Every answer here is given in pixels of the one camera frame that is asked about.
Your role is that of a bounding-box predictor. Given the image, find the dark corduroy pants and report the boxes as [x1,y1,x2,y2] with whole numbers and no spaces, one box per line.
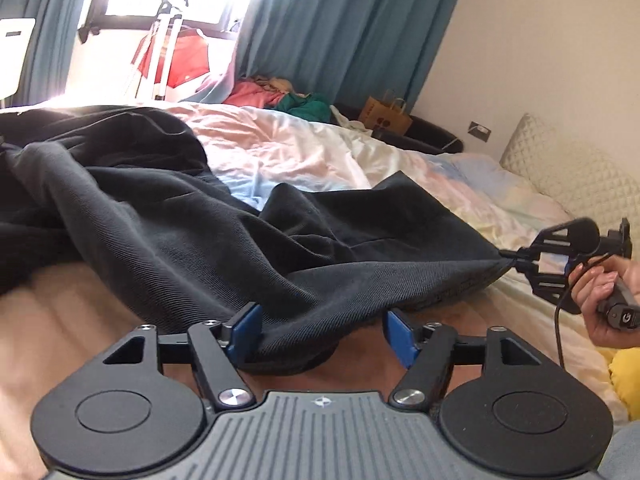
[0,104,512,377]

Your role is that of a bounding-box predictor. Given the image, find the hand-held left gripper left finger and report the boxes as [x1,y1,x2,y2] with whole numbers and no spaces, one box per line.
[102,301,264,409]

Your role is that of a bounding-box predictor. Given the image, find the white garment steamer stand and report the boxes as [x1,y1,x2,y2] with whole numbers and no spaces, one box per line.
[124,0,192,104]

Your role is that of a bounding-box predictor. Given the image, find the mauve sheer cloth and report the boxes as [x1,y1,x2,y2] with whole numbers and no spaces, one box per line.
[192,49,242,104]

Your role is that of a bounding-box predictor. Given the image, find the black armchair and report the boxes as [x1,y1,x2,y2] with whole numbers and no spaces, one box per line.
[332,102,467,156]

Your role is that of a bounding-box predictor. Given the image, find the white cloth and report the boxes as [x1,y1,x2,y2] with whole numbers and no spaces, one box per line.
[329,104,374,134]

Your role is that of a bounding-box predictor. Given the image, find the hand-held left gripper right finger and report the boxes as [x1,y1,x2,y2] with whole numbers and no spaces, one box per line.
[382,308,541,410]

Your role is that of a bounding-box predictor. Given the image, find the green cloth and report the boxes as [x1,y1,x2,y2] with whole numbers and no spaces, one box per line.
[274,92,334,122]

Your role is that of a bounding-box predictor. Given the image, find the blue curtain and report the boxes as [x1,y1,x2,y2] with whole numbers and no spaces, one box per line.
[0,0,109,109]
[234,0,472,117]

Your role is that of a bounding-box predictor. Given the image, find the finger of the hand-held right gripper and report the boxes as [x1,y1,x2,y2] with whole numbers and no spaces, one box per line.
[505,258,569,304]
[499,224,559,261]

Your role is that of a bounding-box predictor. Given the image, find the pink cloth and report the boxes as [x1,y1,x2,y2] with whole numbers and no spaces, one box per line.
[222,80,282,109]

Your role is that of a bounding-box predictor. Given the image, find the brown paper bag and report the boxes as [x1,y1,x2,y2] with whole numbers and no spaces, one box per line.
[359,95,414,136]

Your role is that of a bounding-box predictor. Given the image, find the white chair with dark frame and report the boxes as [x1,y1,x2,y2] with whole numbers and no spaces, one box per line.
[0,17,37,102]

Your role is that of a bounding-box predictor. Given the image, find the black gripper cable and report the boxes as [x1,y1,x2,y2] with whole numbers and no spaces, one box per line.
[554,256,612,370]

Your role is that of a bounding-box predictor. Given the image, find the pastel pillow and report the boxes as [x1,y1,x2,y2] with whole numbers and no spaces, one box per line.
[447,152,568,223]

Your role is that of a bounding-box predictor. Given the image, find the person's right hand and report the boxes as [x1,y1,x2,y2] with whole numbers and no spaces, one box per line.
[569,254,640,348]

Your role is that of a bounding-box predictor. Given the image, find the pastel bed sheet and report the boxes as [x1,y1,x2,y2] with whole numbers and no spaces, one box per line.
[0,101,632,480]

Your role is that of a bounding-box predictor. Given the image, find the red cloth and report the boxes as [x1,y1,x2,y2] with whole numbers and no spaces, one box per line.
[130,27,211,92]

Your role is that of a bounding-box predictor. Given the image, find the white quilted pillow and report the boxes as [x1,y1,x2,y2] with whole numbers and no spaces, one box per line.
[499,112,640,257]

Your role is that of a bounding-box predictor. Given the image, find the yellow cloth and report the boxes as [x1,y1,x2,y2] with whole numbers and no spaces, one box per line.
[607,347,640,409]

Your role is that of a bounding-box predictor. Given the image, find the tan cloth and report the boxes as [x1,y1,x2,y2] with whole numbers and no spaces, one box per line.
[249,75,307,97]

